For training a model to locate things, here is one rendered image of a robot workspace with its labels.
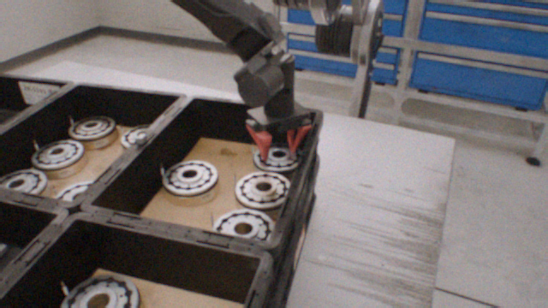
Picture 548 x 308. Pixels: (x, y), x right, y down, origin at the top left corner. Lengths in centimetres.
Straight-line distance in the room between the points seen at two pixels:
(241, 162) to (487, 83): 189
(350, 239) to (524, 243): 137
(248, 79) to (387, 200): 49
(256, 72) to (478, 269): 148
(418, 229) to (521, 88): 173
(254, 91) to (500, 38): 195
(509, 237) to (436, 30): 114
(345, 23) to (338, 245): 84
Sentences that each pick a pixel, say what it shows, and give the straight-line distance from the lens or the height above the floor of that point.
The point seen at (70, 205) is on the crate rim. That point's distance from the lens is 65.
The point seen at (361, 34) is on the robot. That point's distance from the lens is 140.
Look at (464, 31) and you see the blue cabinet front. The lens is 244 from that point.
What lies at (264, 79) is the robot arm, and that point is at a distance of 63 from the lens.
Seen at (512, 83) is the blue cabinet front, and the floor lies 45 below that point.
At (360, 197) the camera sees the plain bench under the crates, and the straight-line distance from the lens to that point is 98.
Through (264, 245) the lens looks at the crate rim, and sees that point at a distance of 52.
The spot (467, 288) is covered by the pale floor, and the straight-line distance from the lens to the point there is 182.
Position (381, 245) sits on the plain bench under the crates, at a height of 70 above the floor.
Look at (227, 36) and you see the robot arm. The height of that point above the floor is 111.
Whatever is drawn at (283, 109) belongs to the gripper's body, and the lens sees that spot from 72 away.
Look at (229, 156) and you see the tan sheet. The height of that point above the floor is 83.
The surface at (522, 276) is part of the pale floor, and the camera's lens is 198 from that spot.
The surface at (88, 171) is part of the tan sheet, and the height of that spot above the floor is 83.
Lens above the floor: 131
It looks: 34 degrees down
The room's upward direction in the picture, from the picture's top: straight up
